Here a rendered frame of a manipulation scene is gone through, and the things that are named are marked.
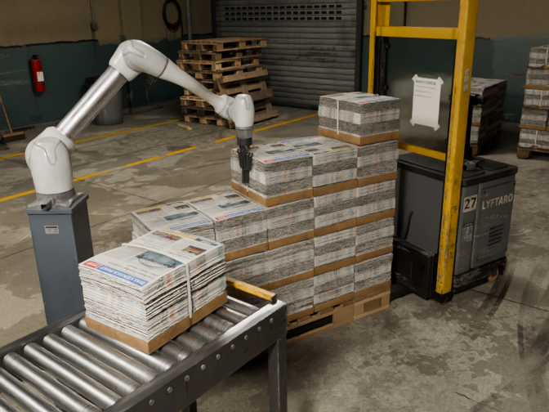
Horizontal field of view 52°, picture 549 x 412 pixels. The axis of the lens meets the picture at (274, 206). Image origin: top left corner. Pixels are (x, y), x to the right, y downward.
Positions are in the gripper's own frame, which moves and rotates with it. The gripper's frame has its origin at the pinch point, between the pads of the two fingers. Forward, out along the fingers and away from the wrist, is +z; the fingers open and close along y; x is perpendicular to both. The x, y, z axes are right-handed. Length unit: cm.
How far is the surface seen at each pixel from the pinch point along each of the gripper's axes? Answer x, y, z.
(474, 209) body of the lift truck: -141, -33, 35
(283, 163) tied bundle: -12.7, -16.8, -8.4
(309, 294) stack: -29, -18, 68
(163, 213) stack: 43.2, 5.1, 13.7
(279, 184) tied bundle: -10.4, -16.7, 1.8
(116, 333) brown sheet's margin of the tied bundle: 96, -89, 15
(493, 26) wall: -579, 304, -63
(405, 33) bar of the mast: -113, 7, -68
